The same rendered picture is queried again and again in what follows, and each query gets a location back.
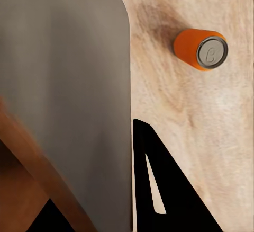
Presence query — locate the can of soda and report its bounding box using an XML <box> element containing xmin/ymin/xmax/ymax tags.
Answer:
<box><xmin>174</xmin><ymin>29</ymin><xmax>229</xmax><ymax>71</ymax></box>

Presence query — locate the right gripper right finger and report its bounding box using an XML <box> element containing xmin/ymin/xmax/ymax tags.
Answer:
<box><xmin>133</xmin><ymin>119</ymin><xmax>223</xmax><ymax>232</ymax></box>

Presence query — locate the trash can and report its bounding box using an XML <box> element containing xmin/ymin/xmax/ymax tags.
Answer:
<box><xmin>0</xmin><ymin>0</ymin><xmax>133</xmax><ymax>232</ymax></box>

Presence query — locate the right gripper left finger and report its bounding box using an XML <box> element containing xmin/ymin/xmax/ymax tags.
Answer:
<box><xmin>27</xmin><ymin>199</ymin><xmax>75</xmax><ymax>232</ymax></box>

